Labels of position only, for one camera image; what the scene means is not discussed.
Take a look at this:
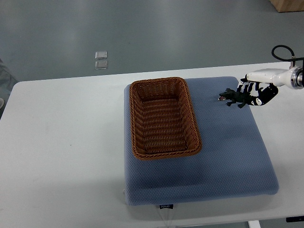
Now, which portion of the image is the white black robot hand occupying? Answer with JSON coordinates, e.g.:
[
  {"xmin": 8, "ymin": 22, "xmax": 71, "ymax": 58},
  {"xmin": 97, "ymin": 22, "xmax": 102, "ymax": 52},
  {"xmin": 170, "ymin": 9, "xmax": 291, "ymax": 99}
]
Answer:
[{"xmin": 237, "ymin": 68, "xmax": 285, "ymax": 106}]

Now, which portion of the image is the dark toy crocodile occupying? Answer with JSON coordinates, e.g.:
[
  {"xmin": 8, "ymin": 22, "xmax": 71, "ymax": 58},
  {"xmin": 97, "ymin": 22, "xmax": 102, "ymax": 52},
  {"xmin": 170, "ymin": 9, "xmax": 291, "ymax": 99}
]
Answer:
[{"xmin": 218, "ymin": 88, "xmax": 254, "ymax": 108}]

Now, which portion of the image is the brown wicker basket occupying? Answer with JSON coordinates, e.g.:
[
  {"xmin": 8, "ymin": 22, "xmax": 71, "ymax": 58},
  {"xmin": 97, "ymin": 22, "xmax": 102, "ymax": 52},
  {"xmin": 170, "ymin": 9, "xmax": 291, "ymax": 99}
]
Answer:
[{"xmin": 129, "ymin": 77, "xmax": 202, "ymax": 161}]

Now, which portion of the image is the wooden box corner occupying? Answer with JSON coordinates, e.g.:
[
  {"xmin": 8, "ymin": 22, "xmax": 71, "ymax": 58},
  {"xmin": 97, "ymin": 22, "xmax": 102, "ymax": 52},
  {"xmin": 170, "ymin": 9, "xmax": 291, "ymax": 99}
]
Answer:
[{"xmin": 270, "ymin": 0, "xmax": 304, "ymax": 13}]

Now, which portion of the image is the blue grey foam cushion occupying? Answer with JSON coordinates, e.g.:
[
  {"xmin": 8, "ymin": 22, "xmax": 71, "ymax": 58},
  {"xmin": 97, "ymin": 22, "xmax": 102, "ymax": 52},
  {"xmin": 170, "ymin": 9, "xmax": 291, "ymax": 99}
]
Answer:
[{"xmin": 124, "ymin": 76, "xmax": 279, "ymax": 206}]

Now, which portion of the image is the black table control panel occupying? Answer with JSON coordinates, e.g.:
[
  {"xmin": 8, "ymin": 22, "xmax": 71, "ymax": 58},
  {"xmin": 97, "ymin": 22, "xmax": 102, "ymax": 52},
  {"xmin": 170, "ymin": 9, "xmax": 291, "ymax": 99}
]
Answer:
[{"xmin": 286, "ymin": 216, "xmax": 304, "ymax": 223}]

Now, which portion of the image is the white table leg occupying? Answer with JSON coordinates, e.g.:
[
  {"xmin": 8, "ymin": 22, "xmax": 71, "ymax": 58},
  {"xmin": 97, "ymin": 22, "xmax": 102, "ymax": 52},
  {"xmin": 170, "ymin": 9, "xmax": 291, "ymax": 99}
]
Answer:
[{"xmin": 248, "ymin": 220, "xmax": 261, "ymax": 228}]

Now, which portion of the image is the black cushion label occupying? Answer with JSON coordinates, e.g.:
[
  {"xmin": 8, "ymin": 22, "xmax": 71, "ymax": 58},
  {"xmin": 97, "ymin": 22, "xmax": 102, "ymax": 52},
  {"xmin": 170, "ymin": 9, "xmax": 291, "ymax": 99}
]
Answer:
[{"xmin": 159, "ymin": 204, "xmax": 174, "ymax": 209}]

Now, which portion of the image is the lower metal floor plate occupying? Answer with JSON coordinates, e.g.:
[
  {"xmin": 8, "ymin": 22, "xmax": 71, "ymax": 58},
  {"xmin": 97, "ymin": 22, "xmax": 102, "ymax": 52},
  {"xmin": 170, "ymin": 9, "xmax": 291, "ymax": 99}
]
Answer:
[{"xmin": 95, "ymin": 60, "xmax": 108, "ymax": 70}]

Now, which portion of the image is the metal floor plate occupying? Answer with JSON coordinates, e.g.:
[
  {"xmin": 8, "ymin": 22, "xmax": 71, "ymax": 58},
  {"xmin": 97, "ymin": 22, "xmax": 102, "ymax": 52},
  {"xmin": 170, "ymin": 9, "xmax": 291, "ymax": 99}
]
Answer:
[
  {"xmin": 95, "ymin": 60, "xmax": 108, "ymax": 70},
  {"xmin": 95, "ymin": 51, "xmax": 107, "ymax": 59}
]

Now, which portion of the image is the upper metal floor plate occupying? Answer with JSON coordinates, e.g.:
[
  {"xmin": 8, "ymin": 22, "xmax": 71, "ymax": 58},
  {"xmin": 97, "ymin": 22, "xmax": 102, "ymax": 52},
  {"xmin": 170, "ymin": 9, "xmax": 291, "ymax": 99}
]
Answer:
[{"xmin": 95, "ymin": 51, "xmax": 107, "ymax": 59}]

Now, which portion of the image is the person in grey trousers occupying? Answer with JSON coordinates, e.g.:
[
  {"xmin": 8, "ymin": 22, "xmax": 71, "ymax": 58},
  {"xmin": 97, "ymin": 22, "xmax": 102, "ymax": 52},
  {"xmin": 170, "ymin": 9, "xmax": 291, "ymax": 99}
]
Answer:
[{"xmin": 0, "ymin": 60, "xmax": 18, "ymax": 117}]

